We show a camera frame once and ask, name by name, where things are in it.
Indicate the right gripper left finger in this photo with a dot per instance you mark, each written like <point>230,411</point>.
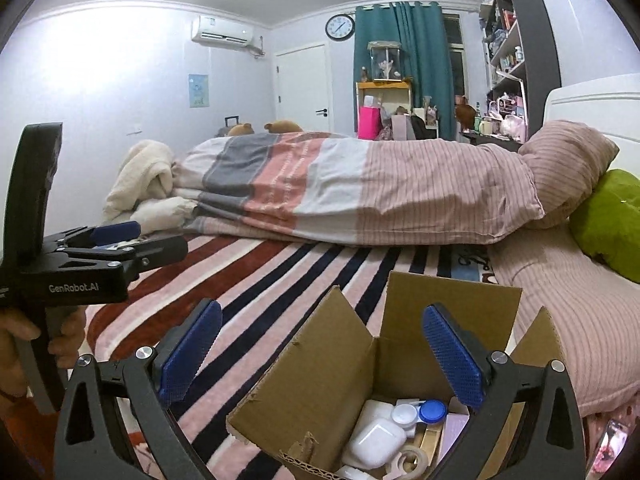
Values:
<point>92,442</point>

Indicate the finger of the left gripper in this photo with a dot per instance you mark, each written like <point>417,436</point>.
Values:
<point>97,236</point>
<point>149,253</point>

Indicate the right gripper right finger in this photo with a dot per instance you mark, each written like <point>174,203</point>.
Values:
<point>547,442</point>

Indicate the purple Enjoy traveling box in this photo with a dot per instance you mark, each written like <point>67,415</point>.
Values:
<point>457,417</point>

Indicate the beige tape dispenser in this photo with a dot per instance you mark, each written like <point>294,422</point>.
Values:
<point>411,463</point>

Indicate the blue white contact lens case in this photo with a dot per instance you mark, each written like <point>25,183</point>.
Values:
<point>410,413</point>

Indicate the white earbuds case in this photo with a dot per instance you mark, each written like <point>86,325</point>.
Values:
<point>374,445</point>

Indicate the gold box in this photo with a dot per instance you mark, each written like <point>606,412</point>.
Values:
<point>429,440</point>

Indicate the white power adapter block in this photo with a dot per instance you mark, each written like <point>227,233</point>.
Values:
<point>371,410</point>

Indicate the left hand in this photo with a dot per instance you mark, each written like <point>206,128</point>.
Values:
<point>18,332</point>

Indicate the cream fleece blanket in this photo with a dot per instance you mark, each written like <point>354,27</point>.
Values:
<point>142,191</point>

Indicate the striped plush bed blanket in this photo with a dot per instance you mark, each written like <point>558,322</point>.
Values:
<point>266,289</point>

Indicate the brown teddy bear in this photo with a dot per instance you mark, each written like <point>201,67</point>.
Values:
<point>282,126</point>
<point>241,130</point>

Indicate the pink grey folded duvet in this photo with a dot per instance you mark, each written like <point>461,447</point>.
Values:
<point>337,189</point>

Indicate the white small bottle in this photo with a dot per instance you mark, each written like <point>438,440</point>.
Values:
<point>352,473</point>

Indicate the cardboard box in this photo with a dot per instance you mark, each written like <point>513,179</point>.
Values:
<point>303,410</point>

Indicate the white air conditioner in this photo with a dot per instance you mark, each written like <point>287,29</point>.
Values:
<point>215,30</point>

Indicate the green plush pillow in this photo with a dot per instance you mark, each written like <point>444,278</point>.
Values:
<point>606,225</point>

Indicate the white door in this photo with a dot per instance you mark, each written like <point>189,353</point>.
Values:
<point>303,88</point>

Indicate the pink gift bag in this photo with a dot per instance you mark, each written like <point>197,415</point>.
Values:
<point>369,123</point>

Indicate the pink striped pillow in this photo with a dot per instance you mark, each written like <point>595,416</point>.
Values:
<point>567,160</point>

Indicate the yellow wooden cabinet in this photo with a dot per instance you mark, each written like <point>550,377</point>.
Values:
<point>389,94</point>

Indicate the glass display case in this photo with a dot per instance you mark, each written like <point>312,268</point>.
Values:
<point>385,60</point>

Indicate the white bed headboard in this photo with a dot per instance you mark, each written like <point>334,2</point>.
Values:
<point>610,105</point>

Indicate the teal curtain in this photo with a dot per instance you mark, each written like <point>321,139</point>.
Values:
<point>419,28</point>

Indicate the dark bookshelf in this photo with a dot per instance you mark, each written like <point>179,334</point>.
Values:
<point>522,63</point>

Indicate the blue wall poster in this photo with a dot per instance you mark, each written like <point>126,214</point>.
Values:
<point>198,91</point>

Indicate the round wall clock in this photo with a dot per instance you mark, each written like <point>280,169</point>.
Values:
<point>340,27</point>

